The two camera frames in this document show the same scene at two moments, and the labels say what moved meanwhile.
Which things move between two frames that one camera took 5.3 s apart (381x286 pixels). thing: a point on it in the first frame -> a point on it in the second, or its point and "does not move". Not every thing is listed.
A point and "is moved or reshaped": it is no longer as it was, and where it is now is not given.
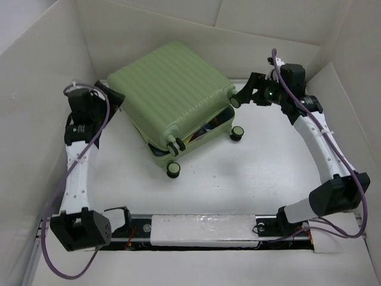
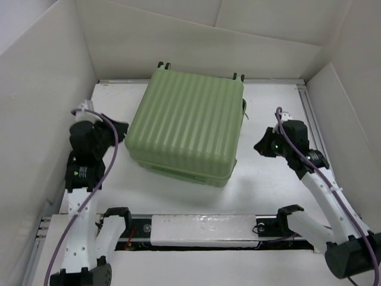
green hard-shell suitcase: (176, 95) is moved or reshaped
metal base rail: (274, 233) does not move
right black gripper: (256, 82) -> (262, 146)
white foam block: (204, 230) does not move
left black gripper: (115, 100) -> (120, 126)
